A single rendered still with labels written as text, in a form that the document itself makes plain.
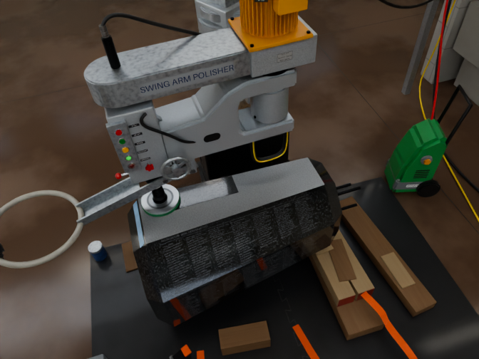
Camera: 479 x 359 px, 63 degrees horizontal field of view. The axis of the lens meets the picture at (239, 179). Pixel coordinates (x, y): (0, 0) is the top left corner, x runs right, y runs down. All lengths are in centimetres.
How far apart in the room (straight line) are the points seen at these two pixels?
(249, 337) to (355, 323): 65
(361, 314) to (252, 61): 170
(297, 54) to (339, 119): 226
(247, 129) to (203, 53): 48
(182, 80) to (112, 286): 177
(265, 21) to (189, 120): 54
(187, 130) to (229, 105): 22
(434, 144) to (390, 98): 136
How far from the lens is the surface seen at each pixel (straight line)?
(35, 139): 439
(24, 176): 405
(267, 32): 171
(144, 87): 165
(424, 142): 309
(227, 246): 217
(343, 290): 262
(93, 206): 227
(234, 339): 254
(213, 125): 186
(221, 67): 168
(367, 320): 268
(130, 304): 290
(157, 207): 222
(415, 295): 285
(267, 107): 193
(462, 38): 437
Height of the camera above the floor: 253
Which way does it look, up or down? 48 degrees down
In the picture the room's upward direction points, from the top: 5 degrees counter-clockwise
